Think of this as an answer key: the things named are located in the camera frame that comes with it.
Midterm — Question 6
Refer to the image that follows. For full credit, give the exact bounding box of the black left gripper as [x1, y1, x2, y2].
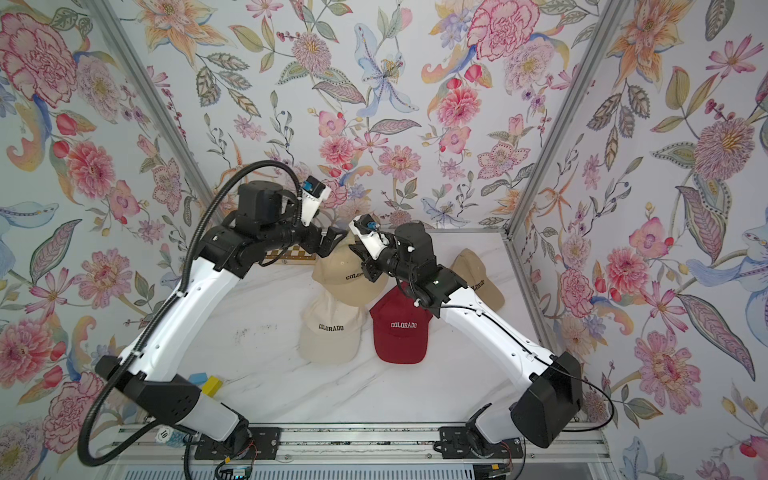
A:
[258, 207, 349, 253]

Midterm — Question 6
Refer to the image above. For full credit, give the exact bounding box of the tan cap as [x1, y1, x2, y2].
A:
[451, 249, 505, 312]
[312, 233, 388, 307]

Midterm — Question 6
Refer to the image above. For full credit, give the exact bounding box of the red Colorado cap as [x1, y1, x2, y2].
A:
[369, 287, 433, 365]

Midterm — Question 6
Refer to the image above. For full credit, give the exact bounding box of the cream Colorado cap front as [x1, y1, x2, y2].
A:
[298, 292, 368, 365]

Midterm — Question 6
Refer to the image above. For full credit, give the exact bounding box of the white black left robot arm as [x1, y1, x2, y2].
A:
[96, 177, 346, 452]

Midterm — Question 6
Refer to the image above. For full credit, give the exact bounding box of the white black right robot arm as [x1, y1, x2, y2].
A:
[349, 215, 583, 448]

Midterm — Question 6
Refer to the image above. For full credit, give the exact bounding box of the wooden chessboard box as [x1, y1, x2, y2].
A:
[263, 245, 317, 265]

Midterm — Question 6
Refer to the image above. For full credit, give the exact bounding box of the yellow block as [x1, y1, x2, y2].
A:
[201, 376, 223, 398]

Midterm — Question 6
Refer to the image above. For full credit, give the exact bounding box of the blue block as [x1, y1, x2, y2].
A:
[188, 372, 208, 385]

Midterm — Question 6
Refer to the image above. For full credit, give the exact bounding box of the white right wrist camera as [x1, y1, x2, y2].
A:
[349, 214, 391, 260]

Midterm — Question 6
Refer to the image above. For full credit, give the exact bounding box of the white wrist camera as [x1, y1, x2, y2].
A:
[349, 214, 391, 260]
[300, 176, 331, 226]

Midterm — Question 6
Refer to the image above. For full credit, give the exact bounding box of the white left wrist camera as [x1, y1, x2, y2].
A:
[300, 176, 331, 226]

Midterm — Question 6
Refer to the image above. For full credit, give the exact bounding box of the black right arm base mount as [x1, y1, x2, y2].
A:
[433, 403, 524, 463]

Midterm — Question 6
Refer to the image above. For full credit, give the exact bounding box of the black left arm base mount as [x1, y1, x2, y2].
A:
[194, 422, 283, 461]

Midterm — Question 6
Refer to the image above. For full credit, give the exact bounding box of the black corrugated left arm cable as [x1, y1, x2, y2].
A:
[76, 159, 303, 468]

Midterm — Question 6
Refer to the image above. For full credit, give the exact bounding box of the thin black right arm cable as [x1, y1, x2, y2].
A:
[443, 302, 616, 434]

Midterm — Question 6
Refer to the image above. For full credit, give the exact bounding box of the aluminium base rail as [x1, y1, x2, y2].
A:
[95, 422, 610, 466]

